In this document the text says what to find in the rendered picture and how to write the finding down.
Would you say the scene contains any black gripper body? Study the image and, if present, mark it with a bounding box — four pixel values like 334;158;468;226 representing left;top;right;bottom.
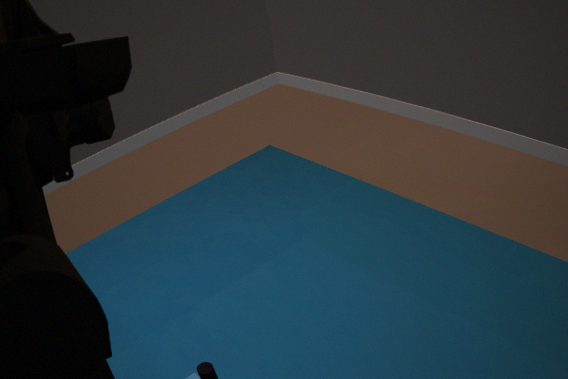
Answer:
0;36;132;228

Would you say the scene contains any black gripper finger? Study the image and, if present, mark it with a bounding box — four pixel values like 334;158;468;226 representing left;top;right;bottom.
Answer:
0;0;76;56

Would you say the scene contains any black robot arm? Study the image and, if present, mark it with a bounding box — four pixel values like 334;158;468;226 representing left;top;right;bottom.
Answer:
0;97;116;379

